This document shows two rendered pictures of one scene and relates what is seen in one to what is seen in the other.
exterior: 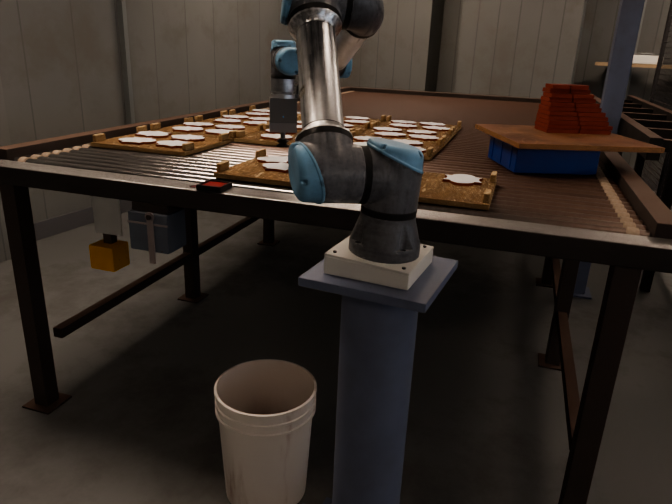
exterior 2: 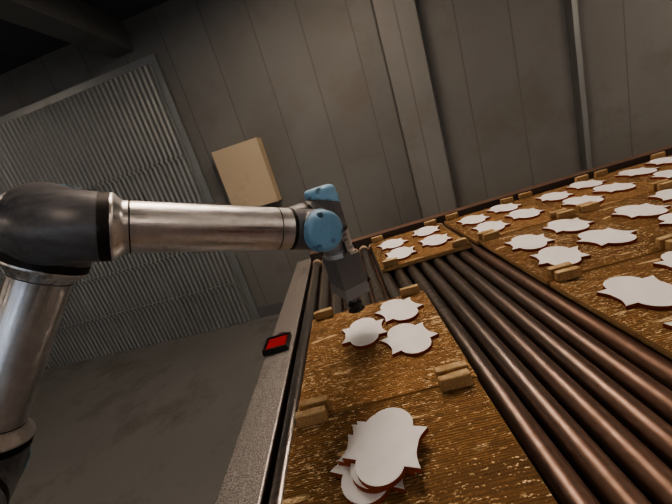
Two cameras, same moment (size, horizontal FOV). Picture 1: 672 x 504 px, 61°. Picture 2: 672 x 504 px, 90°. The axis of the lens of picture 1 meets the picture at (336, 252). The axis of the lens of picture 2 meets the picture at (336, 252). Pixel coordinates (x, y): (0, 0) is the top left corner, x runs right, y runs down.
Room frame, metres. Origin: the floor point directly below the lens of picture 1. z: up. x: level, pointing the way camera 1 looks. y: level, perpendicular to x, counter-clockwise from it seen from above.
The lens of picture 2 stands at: (1.64, -0.57, 1.38)
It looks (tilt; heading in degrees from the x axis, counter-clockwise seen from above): 15 degrees down; 77
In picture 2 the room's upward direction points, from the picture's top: 17 degrees counter-clockwise
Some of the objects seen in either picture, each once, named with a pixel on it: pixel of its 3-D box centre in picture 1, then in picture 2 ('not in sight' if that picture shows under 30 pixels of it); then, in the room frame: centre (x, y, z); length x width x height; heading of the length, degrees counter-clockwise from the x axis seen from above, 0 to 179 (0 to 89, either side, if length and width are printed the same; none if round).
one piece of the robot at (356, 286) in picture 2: (283, 111); (349, 269); (1.83, 0.18, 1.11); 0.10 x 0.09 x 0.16; 8
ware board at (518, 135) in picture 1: (560, 136); not in sight; (2.15, -0.82, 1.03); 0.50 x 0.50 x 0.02; 4
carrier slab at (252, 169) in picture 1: (296, 171); (374, 343); (1.83, 0.14, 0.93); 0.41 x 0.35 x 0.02; 72
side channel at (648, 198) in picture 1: (588, 135); not in sight; (3.23, -1.38, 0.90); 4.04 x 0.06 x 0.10; 163
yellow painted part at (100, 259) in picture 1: (107, 231); not in sight; (1.70, 0.72, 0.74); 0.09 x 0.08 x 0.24; 73
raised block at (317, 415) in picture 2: not in sight; (311, 416); (1.63, -0.03, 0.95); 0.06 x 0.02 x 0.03; 163
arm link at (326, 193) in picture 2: (283, 59); (324, 210); (1.82, 0.18, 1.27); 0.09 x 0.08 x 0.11; 14
